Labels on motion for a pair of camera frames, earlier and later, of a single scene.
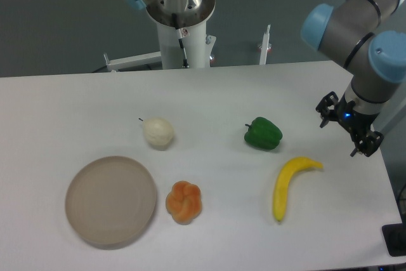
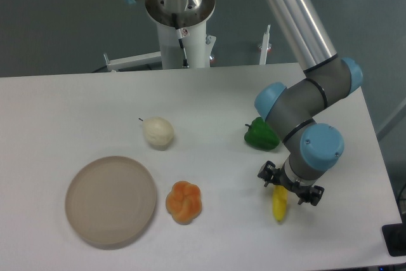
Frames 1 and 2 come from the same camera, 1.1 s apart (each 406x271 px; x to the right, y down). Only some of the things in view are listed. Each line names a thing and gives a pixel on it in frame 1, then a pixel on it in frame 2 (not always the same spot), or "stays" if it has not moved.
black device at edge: x=394 y=237 stays
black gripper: x=355 y=123 to x=281 y=178
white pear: x=158 y=132 stays
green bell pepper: x=263 y=133 stays
